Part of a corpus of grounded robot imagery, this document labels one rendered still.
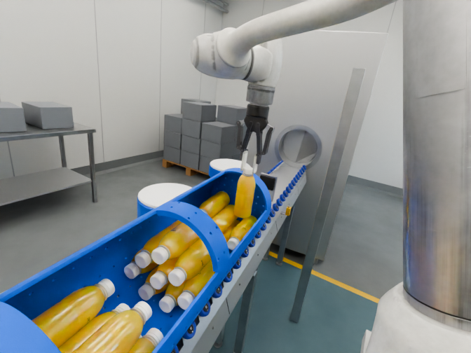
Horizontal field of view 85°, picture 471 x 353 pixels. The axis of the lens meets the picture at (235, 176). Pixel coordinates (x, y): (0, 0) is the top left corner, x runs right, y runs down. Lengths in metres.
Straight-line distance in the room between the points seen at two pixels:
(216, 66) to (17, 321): 0.64
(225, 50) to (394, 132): 4.71
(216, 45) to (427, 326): 0.68
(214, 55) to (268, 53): 0.17
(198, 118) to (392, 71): 3.28
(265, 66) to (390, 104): 4.51
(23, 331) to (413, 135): 0.52
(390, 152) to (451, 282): 5.01
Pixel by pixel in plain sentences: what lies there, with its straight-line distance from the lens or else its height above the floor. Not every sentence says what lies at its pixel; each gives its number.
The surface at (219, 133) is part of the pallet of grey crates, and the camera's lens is 3.89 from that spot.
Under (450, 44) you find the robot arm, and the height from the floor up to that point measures 1.61.
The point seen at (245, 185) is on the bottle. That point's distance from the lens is 0.92.
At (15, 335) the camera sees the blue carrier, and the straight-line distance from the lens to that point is 0.47.
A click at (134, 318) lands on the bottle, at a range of 0.58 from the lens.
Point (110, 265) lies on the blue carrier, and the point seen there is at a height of 1.07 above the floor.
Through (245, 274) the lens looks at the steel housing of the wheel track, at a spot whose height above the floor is 0.88.
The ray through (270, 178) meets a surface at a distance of 1.48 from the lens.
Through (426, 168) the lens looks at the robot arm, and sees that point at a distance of 0.31.
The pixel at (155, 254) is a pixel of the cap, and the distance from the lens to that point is 0.68.
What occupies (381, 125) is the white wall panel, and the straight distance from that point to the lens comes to 5.26.
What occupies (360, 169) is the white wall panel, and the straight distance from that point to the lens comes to 5.40.
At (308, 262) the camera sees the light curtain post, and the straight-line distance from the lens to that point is 1.83.
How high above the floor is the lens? 1.56
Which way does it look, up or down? 20 degrees down
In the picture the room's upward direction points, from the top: 7 degrees clockwise
